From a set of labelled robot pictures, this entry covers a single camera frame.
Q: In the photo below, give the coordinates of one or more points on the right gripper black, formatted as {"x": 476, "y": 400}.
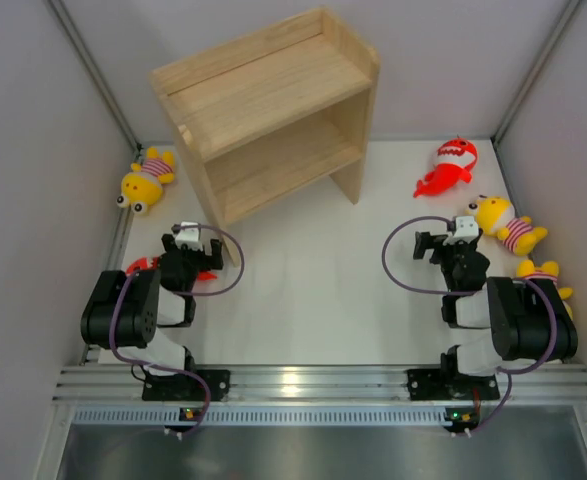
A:
{"x": 427, "y": 241}

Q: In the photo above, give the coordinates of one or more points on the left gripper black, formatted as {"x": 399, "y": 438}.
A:
{"x": 209, "y": 261}

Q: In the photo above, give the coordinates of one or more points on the red shark plush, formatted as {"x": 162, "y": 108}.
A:
{"x": 453, "y": 163}
{"x": 151, "y": 263}

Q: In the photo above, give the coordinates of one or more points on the yellow plush toy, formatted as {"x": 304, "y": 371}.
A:
{"x": 144, "y": 185}
{"x": 497, "y": 218}
{"x": 549, "y": 270}

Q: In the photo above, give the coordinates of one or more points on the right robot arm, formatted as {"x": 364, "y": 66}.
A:
{"x": 520, "y": 318}

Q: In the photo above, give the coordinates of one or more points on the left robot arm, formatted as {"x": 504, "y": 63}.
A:
{"x": 128, "y": 311}

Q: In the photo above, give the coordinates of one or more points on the wooden two-tier shelf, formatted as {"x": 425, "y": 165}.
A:
{"x": 266, "y": 114}

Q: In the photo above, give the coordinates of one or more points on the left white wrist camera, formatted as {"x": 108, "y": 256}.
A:
{"x": 187, "y": 235}

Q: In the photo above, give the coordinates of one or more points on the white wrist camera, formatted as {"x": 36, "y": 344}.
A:
{"x": 464, "y": 227}
{"x": 187, "y": 235}

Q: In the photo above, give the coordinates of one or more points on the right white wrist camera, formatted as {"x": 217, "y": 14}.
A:
{"x": 464, "y": 227}

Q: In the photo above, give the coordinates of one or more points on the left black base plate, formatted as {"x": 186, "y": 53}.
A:
{"x": 178, "y": 387}

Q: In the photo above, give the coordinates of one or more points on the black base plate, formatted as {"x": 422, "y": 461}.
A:
{"x": 431, "y": 384}
{"x": 178, "y": 387}

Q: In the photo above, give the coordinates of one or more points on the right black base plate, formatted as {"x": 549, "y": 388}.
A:
{"x": 431, "y": 384}

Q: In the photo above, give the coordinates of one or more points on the grey slotted cable duct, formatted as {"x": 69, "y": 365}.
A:
{"x": 174, "y": 416}

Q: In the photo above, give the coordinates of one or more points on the aluminium mounting rail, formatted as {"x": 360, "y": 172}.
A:
{"x": 556, "y": 383}

